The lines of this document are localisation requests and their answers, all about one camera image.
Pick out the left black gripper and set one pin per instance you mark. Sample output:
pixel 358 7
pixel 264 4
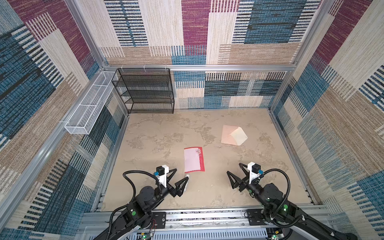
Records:
pixel 171 187

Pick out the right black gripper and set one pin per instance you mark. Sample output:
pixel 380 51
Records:
pixel 245 181

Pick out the pink red letter card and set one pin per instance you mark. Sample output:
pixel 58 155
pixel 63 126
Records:
pixel 194 159

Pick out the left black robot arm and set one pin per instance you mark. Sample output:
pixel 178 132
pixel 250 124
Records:
pixel 137 213

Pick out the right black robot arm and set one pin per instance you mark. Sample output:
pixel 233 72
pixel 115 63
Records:
pixel 277 209

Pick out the pale pink open envelope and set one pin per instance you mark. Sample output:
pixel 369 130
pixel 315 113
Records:
pixel 233 135

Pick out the white glue stick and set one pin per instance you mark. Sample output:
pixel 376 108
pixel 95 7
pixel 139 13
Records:
pixel 186 184

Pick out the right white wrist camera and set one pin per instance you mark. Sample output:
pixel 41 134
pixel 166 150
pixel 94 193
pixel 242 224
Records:
pixel 255 173

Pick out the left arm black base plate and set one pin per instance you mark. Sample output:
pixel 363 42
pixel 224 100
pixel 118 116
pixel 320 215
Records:
pixel 155 220

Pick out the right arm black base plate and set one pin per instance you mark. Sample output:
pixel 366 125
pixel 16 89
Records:
pixel 256 217

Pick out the aluminium mounting rail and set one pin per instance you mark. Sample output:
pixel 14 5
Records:
pixel 199 224

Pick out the black wire mesh shelf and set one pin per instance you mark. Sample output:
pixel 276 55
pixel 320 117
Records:
pixel 145 91

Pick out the white wire mesh basket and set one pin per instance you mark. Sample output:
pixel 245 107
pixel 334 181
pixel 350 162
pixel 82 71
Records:
pixel 87 112

